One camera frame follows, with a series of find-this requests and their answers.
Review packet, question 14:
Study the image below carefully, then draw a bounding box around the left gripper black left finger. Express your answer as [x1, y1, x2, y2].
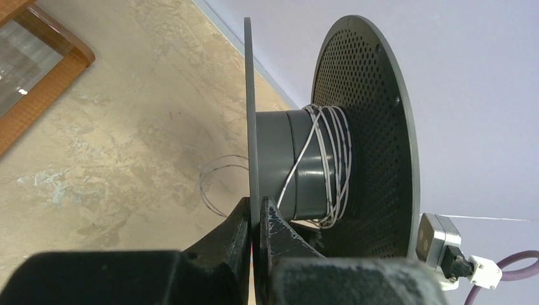
[1, 198, 251, 304]

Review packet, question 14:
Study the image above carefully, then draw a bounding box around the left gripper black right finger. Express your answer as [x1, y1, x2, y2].
[257, 197, 447, 304]

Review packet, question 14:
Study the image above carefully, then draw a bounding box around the black cable spool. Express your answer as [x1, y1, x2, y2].
[243, 15, 421, 305]

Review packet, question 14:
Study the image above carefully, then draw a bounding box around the white cable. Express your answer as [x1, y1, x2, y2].
[199, 103, 531, 230]

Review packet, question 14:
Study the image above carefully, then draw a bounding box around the wooden rack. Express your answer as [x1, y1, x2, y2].
[1, 1, 95, 153]

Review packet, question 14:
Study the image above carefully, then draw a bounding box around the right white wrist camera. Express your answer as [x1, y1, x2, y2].
[416, 213, 503, 291]

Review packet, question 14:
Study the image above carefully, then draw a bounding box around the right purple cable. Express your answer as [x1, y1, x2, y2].
[463, 250, 539, 305]

